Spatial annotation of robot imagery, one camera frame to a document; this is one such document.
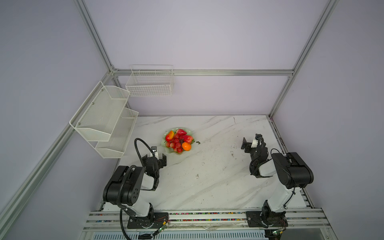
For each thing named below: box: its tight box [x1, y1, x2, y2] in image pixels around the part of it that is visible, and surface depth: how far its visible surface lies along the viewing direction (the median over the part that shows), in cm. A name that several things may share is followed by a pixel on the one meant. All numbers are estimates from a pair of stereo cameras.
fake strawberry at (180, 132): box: [176, 128, 187, 136], surface depth 103 cm
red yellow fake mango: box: [165, 130, 175, 142], surface depth 102 cm
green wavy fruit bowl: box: [161, 127, 180, 156], surface depth 99 cm
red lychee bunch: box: [165, 134, 185, 153], surface depth 98 cm
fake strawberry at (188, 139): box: [183, 135, 195, 144], surface depth 98 cm
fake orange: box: [181, 142, 192, 151], surface depth 95 cm
